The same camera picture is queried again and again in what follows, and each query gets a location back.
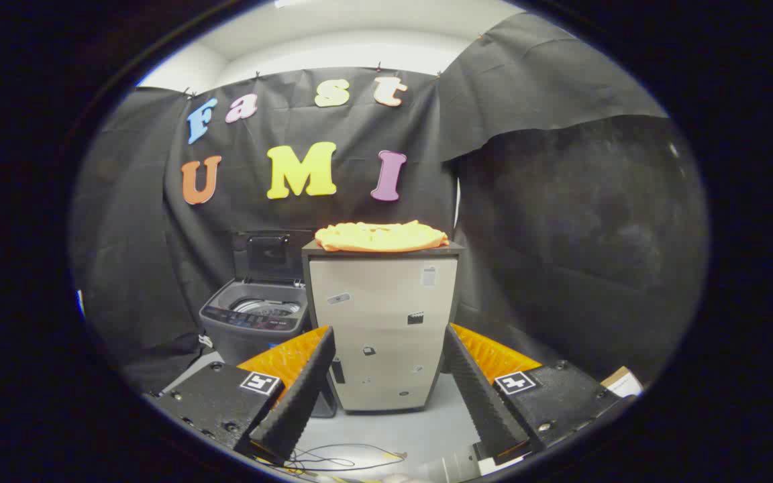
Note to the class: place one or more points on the beige cabinet with dark top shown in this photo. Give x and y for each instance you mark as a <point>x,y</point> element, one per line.
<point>386,302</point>

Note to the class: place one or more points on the grey washing machine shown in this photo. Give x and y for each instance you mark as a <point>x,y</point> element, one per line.
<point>252,322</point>

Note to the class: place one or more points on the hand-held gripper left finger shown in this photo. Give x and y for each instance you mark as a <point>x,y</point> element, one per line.
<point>299,402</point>

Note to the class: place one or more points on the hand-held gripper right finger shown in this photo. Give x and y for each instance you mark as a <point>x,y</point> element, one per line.
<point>487,402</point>

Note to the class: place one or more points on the orange polo shirt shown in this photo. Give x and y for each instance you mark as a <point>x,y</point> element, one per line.
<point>380,237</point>

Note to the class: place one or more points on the brown cardboard piece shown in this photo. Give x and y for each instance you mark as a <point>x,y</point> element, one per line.
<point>623,384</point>

